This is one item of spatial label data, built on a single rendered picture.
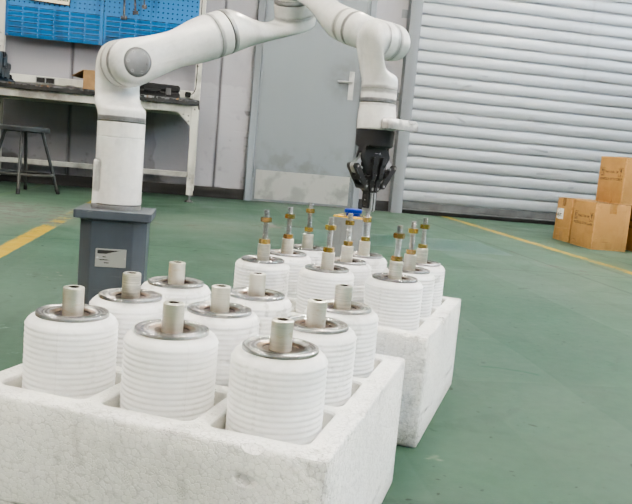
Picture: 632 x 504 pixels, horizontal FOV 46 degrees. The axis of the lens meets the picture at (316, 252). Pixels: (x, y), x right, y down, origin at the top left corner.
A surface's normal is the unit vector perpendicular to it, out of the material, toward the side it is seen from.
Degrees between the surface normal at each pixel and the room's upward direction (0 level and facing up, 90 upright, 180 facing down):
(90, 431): 90
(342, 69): 90
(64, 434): 90
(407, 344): 90
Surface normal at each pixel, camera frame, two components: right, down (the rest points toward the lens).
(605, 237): 0.12, 0.14
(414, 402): -0.32, 0.10
